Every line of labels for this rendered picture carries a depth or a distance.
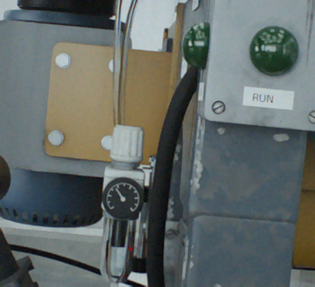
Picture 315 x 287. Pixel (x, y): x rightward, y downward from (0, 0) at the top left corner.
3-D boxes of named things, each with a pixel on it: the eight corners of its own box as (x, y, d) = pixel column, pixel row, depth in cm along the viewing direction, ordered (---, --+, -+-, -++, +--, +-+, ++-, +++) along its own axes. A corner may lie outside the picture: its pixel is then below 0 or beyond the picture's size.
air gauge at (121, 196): (100, 217, 74) (103, 176, 74) (100, 214, 76) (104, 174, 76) (141, 221, 75) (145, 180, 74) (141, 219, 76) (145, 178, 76)
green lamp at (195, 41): (180, 67, 51) (185, 17, 51) (177, 68, 54) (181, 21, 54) (222, 72, 51) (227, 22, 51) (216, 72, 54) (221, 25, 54)
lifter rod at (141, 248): (129, 273, 82) (137, 186, 82) (129, 268, 84) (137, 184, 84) (150, 274, 82) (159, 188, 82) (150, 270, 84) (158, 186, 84)
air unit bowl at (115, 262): (98, 283, 76) (104, 217, 76) (98, 276, 79) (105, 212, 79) (131, 286, 77) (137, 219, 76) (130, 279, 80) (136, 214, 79)
